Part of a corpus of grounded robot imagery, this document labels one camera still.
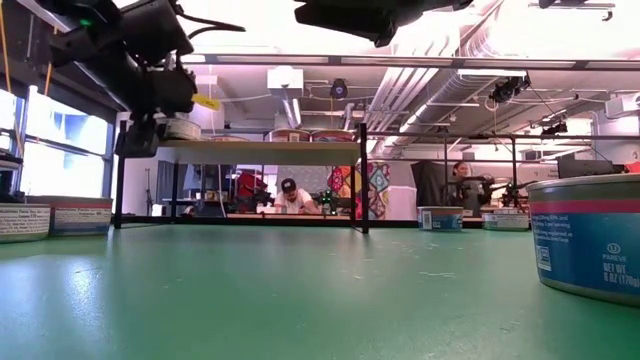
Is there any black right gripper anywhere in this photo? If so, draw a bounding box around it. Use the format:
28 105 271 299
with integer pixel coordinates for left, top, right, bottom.
294 0 474 48

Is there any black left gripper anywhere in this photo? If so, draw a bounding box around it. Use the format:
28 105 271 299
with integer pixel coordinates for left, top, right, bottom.
92 49 197 159

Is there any green-label can with silver lid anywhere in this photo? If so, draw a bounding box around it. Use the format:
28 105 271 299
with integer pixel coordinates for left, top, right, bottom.
0 202 52 245
158 117 202 142
482 211 530 232

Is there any blue-label can with gold lid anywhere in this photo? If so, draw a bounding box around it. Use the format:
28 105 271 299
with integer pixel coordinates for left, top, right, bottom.
310 128 354 143
417 205 465 232
267 128 312 143

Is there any blue-label can with pull tab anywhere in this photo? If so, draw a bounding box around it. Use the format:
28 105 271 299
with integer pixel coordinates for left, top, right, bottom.
525 173 640 307

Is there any wooden shelf with black legs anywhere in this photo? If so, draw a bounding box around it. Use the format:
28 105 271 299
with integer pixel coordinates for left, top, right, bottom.
113 119 371 235

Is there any long grey overhead beam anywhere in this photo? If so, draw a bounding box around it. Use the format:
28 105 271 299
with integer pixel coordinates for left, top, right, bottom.
179 52 640 72

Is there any bright window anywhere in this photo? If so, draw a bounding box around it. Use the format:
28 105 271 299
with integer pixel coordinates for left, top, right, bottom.
0 84 117 201

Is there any round black ceiling device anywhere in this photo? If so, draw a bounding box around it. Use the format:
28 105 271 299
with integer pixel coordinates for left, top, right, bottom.
329 78 350 100

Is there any yellow label tag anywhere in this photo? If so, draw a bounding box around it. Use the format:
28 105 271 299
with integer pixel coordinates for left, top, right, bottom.
192 93 221 112

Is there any white ceiling box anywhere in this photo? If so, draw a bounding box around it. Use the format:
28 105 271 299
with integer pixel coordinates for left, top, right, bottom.
266 66 305 91

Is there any red background object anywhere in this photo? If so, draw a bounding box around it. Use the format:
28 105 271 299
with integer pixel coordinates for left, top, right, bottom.
234 170 269 201

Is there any person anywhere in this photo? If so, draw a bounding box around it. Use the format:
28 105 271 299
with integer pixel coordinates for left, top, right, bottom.
273 177 321 215
446 160 489 219

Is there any colourful patterned quilt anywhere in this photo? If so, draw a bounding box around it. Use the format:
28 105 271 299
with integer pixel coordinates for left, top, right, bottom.
327 162 392 221

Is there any black curtain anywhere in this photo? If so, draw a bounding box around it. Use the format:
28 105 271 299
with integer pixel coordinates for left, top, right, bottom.
410 160 454 209

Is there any white table cover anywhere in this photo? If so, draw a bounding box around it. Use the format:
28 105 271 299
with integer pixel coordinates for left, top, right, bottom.
387 185 419 221

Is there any black metal rack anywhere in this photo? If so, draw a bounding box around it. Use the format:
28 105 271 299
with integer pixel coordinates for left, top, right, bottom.
367 132 640 216

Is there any green table mat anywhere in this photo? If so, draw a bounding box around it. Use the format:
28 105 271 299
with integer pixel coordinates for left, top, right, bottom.
0 222 640 360

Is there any black background monitor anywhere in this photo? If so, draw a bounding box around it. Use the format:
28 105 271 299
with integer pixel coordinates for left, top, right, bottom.
557 158 626 180

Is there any white air conditioning unit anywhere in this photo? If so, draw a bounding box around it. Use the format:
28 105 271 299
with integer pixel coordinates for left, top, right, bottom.
603 92 640 120

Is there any black aluminium table frame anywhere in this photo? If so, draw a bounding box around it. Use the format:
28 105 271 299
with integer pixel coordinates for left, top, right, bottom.
49 213 531 232

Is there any silver ceiling duct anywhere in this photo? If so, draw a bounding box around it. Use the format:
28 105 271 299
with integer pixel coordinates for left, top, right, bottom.
367 0 506 146

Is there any black ceiling-mounted camera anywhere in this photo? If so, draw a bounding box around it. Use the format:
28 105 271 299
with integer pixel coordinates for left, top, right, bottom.
488 74 532 105
539 119 570 137

